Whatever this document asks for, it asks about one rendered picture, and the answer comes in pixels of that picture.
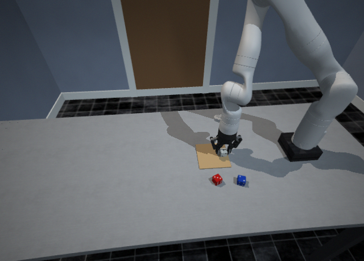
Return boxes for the tan square mat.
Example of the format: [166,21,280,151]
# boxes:
[196,144,231,169]

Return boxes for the red die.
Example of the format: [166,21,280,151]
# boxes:
[212,174,222,186]

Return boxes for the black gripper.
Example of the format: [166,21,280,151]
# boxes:
[210,129,242,155]

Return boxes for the blue die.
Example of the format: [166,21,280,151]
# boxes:
[237,175,246,186]

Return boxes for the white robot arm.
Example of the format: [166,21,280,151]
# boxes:
[214,0,358,150]

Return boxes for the white die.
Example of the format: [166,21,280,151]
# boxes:
[220,148,228,157]

